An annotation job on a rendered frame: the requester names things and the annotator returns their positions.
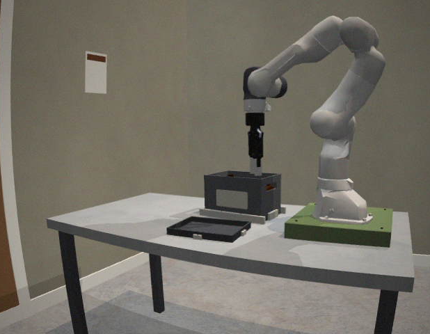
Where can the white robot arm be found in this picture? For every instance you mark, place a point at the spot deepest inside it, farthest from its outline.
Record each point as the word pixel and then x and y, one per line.
pixel 337 202

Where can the grey divided crate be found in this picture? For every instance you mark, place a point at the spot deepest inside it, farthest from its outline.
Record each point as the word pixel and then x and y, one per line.
pixel 244 193

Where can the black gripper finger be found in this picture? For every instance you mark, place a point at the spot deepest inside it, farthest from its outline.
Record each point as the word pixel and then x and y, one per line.
pixel 251 153
pixel 258 146

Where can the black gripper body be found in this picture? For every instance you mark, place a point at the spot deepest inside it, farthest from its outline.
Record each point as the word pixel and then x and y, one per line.
pixel 255 120

